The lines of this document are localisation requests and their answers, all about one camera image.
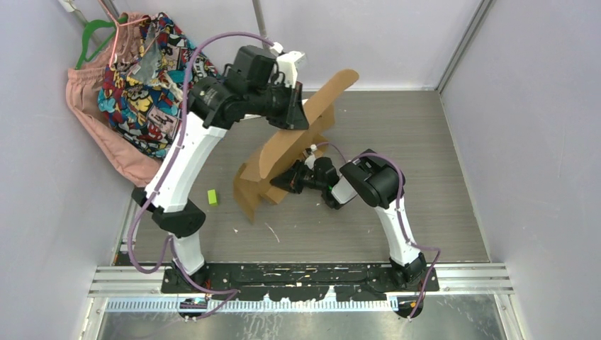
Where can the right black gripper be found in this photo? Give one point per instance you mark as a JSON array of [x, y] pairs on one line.
[[290, 180]]

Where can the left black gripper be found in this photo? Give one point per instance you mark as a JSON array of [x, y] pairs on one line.
[[299, 120]]

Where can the brown cardboard box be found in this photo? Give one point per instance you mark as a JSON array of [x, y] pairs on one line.
[[251, 184]]

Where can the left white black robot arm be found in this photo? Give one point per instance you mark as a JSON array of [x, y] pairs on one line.
[[167, 195]]

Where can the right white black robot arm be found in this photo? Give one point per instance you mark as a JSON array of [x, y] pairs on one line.
[[379, 184]]

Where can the small green block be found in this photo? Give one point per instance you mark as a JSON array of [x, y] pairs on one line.
[[212, 197]]

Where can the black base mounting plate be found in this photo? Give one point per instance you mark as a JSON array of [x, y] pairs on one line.
[[301, 282]]

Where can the white stand with pole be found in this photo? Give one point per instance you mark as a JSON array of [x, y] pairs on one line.
[[260, 18]]

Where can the colourful comic print shorts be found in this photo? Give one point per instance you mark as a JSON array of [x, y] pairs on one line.
[[142, 99]]

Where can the pink clothes hanger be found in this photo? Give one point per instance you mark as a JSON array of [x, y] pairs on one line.
[[126, 46]]

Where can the pink shorts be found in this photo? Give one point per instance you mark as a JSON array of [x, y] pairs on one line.
[[82, 92]]

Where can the green clothes hanger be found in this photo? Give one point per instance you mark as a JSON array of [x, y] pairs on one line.
[[87, 35]]

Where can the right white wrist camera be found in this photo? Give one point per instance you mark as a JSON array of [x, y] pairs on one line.
[[310, 156]]

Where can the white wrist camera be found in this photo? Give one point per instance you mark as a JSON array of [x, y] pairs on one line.
[[287, 65], [310, 156]]

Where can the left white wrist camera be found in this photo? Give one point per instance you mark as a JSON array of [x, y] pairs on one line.
[[287, 65]]

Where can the aluminium frame rail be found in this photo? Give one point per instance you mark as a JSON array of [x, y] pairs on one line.
[[476, 299]]

